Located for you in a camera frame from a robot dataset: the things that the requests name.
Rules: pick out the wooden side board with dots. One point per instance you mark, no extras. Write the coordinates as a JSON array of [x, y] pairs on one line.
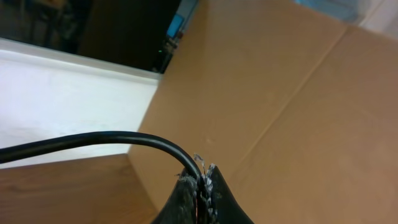
[[298, 110]]

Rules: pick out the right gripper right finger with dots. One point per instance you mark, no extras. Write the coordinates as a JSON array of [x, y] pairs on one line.
[[220, 205]]

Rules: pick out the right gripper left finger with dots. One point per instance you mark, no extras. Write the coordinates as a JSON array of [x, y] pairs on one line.
[[181, 206]]

